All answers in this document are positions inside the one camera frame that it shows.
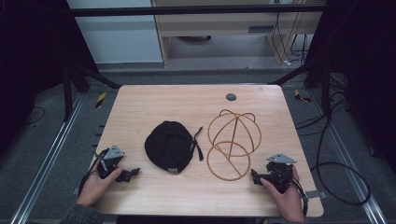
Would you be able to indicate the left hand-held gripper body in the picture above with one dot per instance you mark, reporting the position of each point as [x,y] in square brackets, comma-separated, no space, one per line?
[109,161]

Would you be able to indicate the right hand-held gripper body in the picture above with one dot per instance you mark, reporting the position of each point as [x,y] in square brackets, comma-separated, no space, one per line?
[280,174]

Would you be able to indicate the person's right hand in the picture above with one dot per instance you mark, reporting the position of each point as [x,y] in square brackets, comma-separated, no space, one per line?
[289,202]

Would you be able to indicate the person's left hand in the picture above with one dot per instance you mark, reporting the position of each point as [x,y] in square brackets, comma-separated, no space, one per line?
[95,188]

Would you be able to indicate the black cap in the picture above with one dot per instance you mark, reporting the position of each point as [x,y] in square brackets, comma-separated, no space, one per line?
[169,146]

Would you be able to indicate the yellow black striped tape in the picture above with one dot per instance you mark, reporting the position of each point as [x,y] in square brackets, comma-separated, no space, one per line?
[100,100]
[301,96]

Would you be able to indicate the black metal stand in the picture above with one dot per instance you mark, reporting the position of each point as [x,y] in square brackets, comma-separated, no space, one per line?
[67,93]
[325,90]

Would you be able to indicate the grey round table grommet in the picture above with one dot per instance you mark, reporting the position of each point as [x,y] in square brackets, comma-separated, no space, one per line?
[231,96]

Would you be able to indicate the white cabinet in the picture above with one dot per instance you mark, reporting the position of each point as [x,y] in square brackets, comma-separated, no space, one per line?
[118,40]

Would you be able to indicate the light wooden desk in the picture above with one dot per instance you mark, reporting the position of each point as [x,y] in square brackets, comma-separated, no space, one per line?
[214,25]

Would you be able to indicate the grey metal table bracket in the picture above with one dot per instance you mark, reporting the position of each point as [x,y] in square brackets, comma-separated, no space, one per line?
[316,194]

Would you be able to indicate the aluminium floor rail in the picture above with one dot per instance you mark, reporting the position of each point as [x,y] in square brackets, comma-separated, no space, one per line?
[46,161]
[351,168]

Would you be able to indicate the black horizontal frame bar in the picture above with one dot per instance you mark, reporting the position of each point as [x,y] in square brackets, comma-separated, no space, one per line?
[193,10]

